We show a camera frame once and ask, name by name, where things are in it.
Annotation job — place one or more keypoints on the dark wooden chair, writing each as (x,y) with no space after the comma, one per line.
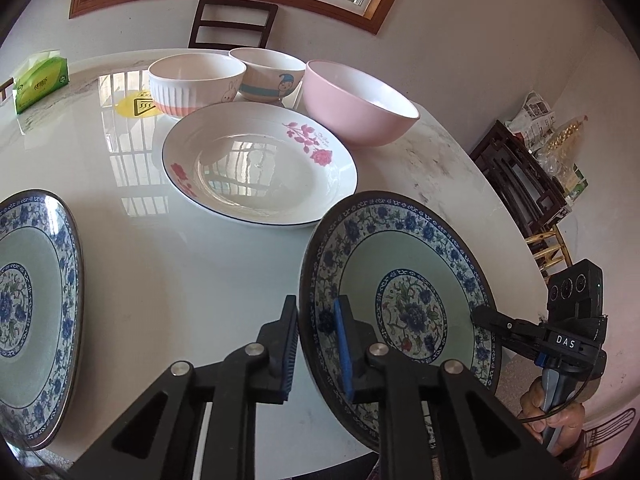
(229,24)

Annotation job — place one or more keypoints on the blue floral plate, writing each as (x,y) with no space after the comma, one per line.
(406,273)
(42,310)

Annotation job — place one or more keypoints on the white bowl blue band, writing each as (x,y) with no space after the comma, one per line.
(270,75)

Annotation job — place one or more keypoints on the white plate pink roses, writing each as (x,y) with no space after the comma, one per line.
(258,164)

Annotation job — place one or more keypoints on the gold ornament in wrap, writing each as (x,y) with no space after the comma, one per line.
(557,157)

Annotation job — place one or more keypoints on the newspaper bundle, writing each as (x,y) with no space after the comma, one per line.
(533,122)

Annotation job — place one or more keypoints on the white ribbed rabbit bowl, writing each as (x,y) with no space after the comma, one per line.
(183,83)

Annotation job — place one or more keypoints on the dark wooden side cabinet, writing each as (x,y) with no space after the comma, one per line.
(534,200)

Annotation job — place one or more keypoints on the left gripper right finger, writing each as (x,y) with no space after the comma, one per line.
(434,421)

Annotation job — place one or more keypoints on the right hand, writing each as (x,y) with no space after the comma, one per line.
(569,421)

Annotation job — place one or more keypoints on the large pink bowl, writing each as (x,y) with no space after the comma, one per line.
(359,109)

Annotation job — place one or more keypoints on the green tissue pack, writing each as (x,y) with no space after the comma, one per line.
(41,74)

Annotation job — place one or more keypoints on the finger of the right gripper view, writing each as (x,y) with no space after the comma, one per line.
(519,336)

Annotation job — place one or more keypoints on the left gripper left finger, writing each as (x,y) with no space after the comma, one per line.
(199,418)

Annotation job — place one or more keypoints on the yellow warning sticker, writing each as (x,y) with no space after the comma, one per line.
(137,105)

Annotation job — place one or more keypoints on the gold metal rack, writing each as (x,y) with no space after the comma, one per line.
(549,249)

